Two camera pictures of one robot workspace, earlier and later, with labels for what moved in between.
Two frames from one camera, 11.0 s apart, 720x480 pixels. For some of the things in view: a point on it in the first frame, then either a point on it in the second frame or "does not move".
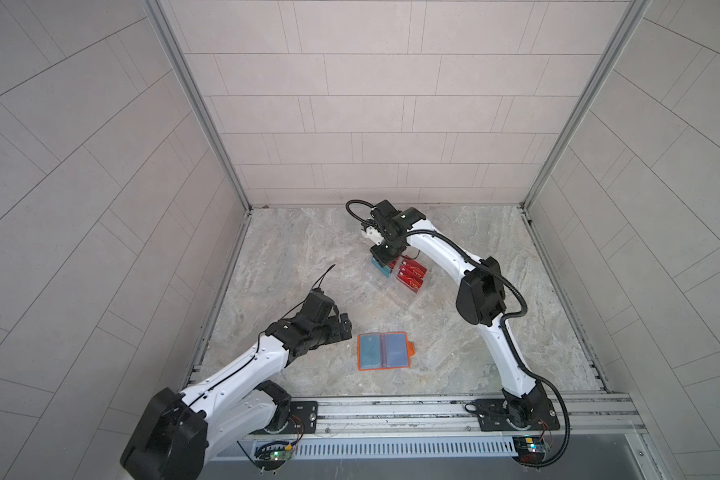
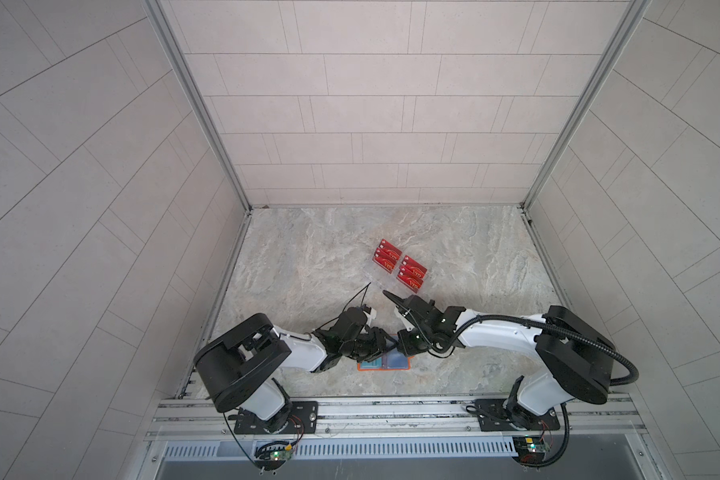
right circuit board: [530, 450] does not move
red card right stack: [411, 275] does not move
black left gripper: [335, 334] to [376, 347]
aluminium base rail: [595, 416] does not move
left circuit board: [274, 460] does not move
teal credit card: [384, 269] to [374, 364]
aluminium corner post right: [635, 11] does not move
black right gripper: [382, 258] to [402, 345]
